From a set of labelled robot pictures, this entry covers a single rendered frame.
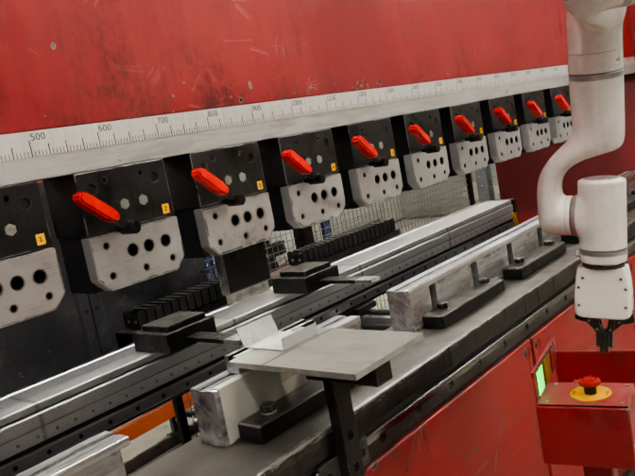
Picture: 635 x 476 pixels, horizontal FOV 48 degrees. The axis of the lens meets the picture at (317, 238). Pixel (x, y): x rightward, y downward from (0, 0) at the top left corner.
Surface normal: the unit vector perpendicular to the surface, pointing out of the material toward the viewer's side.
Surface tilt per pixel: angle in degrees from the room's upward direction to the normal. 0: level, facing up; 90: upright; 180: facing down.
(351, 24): 90
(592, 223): 89
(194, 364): 90
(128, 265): 90
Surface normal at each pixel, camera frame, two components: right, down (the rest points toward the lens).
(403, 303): -0.63, 0.22
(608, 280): -0.47, 0.18
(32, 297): 0.76, -0.04
